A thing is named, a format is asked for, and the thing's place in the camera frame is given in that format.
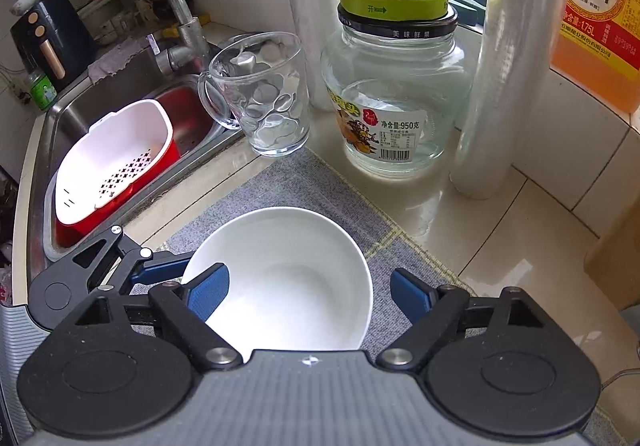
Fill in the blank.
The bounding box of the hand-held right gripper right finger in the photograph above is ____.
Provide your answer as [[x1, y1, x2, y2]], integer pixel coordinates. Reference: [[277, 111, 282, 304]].
[[375, 267, 546, 371]]

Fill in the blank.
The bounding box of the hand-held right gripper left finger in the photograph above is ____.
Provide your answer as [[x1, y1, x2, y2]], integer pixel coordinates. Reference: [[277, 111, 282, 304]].
[[75, 263, 245, 372]]

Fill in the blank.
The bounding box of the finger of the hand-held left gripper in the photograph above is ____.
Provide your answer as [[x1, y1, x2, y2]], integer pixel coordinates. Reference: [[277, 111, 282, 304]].
[[71, 225, 196, 296]]

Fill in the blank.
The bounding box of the white floral bowl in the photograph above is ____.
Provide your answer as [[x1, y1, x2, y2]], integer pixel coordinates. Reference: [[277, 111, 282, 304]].
[[181, 207, 373, 362]]

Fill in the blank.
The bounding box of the white plastic colander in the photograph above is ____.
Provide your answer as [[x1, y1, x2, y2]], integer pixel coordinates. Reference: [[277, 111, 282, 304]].
[[54, 100, 174, 225]]

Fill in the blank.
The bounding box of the grey teal checked dish towel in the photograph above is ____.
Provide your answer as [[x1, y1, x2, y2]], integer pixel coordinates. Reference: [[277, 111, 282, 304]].
[[122, 146, 618, 446]]

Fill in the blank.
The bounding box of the red plastic basin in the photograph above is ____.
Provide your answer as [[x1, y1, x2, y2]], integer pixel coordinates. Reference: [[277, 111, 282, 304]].
[[54, 86, 211, 249]]

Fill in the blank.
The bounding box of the stainless steel sink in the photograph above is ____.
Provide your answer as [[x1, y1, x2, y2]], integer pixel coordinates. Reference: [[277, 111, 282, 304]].
[[12, 41, 246, 277]]

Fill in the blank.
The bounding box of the clear glass mug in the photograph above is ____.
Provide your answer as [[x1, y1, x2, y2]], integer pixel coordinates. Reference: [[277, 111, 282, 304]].
[[197, 31, 312, 158]]

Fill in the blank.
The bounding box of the small green bottle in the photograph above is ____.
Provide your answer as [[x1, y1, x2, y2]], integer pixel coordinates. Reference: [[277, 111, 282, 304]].
[[25, 69, 58, 112]]

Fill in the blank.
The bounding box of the glass jar yellow lid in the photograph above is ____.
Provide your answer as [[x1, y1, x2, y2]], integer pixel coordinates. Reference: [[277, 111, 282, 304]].
[[320, 0, 473, 177]]

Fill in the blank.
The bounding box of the grey dishcloth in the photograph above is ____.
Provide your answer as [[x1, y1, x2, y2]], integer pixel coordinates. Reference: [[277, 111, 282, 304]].
[[87, 34, 151, 82]]

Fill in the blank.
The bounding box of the large plastic wrap roll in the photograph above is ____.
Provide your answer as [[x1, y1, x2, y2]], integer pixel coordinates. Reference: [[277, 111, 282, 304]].
[[450, 0, 576, 201]]

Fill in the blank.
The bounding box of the dark blue kitchen appliance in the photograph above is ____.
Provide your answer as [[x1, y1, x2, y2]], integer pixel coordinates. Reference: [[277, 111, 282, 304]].
[[10, 0, 98, 94]]

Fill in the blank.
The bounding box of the small plastic wrap roll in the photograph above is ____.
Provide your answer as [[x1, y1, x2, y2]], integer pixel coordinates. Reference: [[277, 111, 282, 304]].
[[275, 0, 346, 110]]

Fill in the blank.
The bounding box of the orange cooking wine bottle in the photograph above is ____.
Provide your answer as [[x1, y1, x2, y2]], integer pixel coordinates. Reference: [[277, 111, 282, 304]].
[[550, 0, 640, 114]]

